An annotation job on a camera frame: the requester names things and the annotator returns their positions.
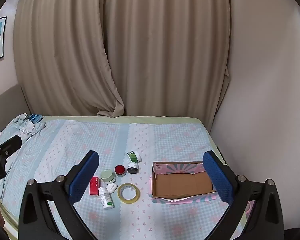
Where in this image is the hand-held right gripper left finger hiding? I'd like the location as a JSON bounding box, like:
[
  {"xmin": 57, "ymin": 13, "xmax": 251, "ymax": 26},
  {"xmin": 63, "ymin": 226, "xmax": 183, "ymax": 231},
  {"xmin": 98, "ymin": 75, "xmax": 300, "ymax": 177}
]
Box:
[{"xmin": 18, "ymin": 150, "xmax": 100, "ymax": 240}]

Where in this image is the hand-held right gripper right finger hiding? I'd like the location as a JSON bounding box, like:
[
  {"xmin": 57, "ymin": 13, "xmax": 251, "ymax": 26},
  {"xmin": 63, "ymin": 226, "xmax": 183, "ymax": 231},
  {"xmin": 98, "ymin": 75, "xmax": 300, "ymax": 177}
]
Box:
[{"xmin": 202, "ymin": 150, "xmax": 285, "ymax": 240}]

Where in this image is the red carton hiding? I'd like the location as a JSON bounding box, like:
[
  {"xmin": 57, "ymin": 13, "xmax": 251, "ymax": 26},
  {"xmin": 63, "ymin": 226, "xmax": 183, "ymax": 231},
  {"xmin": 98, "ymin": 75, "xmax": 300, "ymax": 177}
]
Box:
[{"xmin": 89, "ymin": 176, "xmax": 101, "ymax": 196}]

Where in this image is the light green jar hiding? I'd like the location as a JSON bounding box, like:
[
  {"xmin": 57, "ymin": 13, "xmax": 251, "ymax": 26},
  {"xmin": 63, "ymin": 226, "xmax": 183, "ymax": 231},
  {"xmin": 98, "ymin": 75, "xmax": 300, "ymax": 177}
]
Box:
[{"xmin": 100, "ymin": 170, "xmax": 116, "ymax": 183}]

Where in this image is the white pill bottle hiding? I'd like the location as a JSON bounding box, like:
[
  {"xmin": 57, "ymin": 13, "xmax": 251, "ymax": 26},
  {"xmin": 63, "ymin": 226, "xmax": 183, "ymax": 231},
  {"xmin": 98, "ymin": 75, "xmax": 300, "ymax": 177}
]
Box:
[{"xmin": 98, "ymin": 186, "xmax": 115, "ymax": 210}]

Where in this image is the pink striped cardboard box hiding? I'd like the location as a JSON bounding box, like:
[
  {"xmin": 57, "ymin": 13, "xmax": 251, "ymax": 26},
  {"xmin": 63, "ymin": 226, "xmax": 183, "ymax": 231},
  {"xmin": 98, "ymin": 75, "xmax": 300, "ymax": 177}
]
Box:
[{"xmin": 149, "ymin": 161, "xmax": 218, "ymax": 205}]

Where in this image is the clear tape roll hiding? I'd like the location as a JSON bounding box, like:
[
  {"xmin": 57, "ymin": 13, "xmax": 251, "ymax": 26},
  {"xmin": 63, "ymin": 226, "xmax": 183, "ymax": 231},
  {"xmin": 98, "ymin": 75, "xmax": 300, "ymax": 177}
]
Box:
[{"xmin": 117, "ymin": 183, "xmax": 140, "ymax": 203}]

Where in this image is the black lidded jar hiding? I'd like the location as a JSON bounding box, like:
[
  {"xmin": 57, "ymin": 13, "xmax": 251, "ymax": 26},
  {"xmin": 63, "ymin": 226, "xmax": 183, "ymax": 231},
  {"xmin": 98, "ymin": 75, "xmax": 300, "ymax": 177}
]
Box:
[{"xmin": 127, "ymin": 162, "xmax": 139, "ymax": 174}]

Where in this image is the white jar with green label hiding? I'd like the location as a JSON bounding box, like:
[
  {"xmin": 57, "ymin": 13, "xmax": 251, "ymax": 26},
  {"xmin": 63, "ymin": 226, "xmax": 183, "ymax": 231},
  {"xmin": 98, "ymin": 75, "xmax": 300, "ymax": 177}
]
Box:
[{"xmin": 126, "ymin": 150, "xmax": 142, "ymax": 163}]

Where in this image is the crumpled light blue quilt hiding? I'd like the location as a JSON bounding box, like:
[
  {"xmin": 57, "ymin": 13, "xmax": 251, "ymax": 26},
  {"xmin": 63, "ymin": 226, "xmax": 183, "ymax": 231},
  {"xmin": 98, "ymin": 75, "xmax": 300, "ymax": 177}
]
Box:
[{"xmin": 0, "ymin": 114, "xmax": 48, "ymax": 198}]

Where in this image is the grey padded headboard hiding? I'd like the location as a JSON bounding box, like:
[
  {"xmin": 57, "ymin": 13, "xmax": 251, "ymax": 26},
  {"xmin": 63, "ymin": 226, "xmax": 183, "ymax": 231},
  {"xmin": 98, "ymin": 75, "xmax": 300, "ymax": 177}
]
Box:
[{"xmin": 0, "ymin": 84, "xmax": 32, "ymax": 133}]

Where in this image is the floral checkered bedsheet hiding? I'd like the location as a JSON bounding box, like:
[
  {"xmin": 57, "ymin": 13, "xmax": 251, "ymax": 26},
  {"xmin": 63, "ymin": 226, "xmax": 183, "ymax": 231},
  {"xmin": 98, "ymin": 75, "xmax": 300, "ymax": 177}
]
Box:
[{"xmin": 0, "ymin": 116, "xmax": 255, "ymax": 240}]

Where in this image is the light green mattress sheet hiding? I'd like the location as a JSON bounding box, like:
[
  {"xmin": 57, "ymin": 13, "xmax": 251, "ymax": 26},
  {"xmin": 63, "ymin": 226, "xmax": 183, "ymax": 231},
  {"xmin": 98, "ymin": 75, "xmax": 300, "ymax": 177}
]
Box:
[{"xmin": 40, "ymin": 116, "xmax": 228, "ymax": 165}]

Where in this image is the narrow beige curtain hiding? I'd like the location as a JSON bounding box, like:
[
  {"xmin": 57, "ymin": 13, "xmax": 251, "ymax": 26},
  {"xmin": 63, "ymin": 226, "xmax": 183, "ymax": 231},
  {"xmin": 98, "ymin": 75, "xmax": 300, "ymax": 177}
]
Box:
[{"xmin": 13, "ymin": 0, "xmax": 125, "ymax": 118}]

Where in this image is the wide beige curtain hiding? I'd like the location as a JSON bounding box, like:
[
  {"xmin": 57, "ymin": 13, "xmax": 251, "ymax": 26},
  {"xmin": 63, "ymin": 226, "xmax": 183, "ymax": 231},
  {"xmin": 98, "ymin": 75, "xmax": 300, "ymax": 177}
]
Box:
[{"xmin": 97, "ymin": 0, "xmax": 232, "ymax": 130}]

